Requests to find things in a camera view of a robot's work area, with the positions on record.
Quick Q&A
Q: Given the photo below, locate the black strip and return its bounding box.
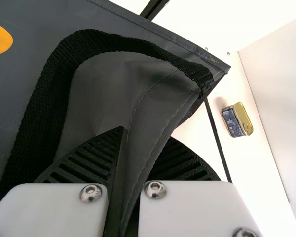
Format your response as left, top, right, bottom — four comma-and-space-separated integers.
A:
204, 98, 233, 184

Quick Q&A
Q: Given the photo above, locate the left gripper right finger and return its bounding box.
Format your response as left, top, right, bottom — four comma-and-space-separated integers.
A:
137, 136, 264, 237

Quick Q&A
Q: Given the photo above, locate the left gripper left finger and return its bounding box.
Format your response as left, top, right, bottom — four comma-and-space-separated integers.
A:
0, 126, 125, 237

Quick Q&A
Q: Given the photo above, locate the dark grey bag with straps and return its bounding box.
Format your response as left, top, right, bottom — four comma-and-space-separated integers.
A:
0, 0, 231, 237

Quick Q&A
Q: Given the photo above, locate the black post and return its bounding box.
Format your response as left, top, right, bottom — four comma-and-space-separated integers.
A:
139, 0, 171, 21

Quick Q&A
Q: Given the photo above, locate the rectangular gold-lidded tin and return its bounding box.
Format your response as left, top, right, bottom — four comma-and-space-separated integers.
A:
221, 101, 254, 138

